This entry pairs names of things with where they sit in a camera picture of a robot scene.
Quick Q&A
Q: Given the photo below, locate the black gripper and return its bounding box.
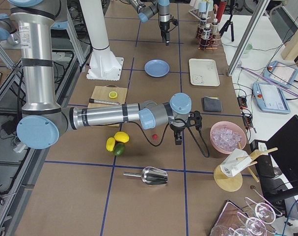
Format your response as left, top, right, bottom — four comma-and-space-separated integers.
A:
159, 16, 178, 46
170, 111, 202, 145

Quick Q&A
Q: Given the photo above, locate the blue round plate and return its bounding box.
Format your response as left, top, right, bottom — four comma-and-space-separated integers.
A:
144, 59, 170, 78

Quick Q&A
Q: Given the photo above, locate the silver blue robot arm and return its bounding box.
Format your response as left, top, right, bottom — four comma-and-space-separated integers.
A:
10, 0, 202, 149
127, 0, 178, 46

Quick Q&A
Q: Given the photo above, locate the dark bottle white cap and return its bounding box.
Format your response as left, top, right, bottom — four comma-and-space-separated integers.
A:
198, 17, 207, 39

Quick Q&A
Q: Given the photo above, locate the grey folded cloth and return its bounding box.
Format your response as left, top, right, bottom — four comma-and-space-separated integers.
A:
202, 96, 222, 112

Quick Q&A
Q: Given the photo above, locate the light blue cup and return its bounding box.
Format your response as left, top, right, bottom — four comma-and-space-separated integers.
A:
198, 0, 209, 13

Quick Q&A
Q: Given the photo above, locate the pink bowl of ice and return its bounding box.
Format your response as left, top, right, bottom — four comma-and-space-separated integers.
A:
210, 121, 247, 154

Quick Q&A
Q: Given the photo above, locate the steel ice scoop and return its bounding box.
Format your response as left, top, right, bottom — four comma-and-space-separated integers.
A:
123, 167, 168, 186

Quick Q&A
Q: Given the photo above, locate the cream bear tray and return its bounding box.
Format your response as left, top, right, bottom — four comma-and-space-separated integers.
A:
189, 59, 220, 87

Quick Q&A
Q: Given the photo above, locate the yellow lemon back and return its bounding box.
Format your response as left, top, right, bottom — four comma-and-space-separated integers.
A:
114, 131, 130, 143

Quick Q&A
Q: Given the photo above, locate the yellow lemon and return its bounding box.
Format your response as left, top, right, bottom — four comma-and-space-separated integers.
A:
106, 137, 116, 152
114, 131, 130, 143

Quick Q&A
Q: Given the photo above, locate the green avocado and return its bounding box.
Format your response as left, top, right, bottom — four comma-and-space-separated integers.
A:
113, 143, 125, 156

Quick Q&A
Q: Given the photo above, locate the white paper carton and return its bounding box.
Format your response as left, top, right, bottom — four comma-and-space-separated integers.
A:
220, 148, 252, 177

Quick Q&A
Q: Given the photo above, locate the red cylinder bottle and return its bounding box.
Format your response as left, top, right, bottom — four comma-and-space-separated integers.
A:
217, 0, 227, 23

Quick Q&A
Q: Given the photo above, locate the black tripod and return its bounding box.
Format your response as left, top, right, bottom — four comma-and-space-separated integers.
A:
219, 0, 235, 42

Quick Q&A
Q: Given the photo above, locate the wooden cup stand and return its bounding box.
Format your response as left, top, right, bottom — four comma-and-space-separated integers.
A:
214, 147, 278, 192

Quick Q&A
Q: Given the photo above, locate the yellow lemon front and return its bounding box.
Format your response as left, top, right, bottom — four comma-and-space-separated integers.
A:
106, 137, 116, 152

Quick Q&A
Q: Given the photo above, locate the half lemon slice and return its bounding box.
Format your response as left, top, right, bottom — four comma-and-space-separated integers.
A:
108, 91, 118, 99

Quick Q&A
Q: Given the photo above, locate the bamboo cutting board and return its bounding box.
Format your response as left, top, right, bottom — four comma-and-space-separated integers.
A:
85, 86, 128, 128

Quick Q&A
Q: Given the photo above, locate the steel muddler black tip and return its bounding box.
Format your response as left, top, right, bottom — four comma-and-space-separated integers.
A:
88, 98, 120, 105

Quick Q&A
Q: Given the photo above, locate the blue teach pendant near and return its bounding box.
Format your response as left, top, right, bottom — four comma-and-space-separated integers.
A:
252, 82, 291, 114

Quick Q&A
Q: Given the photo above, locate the blue teach pendant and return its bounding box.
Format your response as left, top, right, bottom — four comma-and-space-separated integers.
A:
252, 82, 291, 114
263, 60, 298, 89

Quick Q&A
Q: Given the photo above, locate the black monitor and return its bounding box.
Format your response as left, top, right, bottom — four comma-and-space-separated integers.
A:
266, 115, 298, 203

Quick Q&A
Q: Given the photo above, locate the clear wine glass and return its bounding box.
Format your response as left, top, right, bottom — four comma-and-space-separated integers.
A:
244, 197, 276, 225
236, 211, 267, 236

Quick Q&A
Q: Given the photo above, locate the blue teach pendant far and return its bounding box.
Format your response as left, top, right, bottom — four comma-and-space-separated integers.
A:
263, 60, 298, 89

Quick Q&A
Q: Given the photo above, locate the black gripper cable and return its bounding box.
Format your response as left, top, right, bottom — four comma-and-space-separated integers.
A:
129, 118, 211, 158

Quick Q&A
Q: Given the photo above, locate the white wire cup rack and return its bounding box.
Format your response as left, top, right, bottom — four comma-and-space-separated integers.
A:
188, 8, 211, 20

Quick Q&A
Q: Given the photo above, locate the copper wire bottle rack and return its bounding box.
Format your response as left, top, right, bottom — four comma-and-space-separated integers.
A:
196, 28, 220, 50

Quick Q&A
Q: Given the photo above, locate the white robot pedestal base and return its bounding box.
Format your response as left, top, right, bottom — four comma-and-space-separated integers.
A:
80, 0, 124, 81

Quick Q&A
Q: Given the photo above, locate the aluminium frame post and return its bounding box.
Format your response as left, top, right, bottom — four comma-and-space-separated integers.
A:
227, 0, 270, 76

